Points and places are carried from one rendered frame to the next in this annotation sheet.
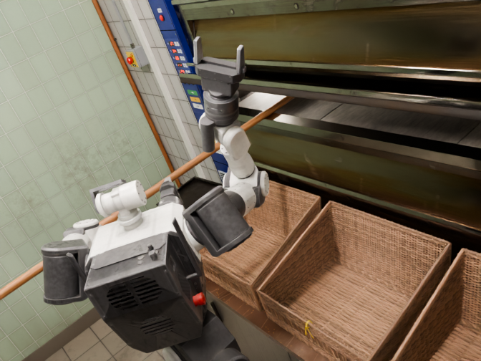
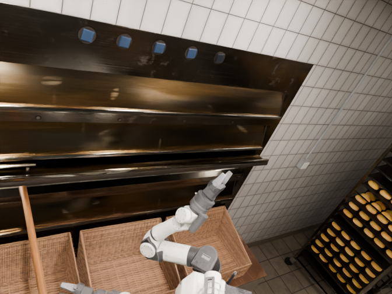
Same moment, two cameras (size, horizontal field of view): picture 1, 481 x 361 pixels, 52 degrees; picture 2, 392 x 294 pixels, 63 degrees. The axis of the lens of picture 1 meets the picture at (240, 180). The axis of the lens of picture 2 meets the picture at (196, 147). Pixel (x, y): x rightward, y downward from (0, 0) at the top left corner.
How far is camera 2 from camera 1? 1.90 m
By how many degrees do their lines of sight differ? 86
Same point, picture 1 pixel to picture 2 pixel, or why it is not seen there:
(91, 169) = not seen: outside the picture
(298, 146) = (54, 205)
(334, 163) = (92, 206)
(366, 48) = (159, 142)
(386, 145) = (142, 185)
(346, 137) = (114, 188)
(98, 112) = not seen: outside the picture
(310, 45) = (118, 141)
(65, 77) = not seen: outside the picture
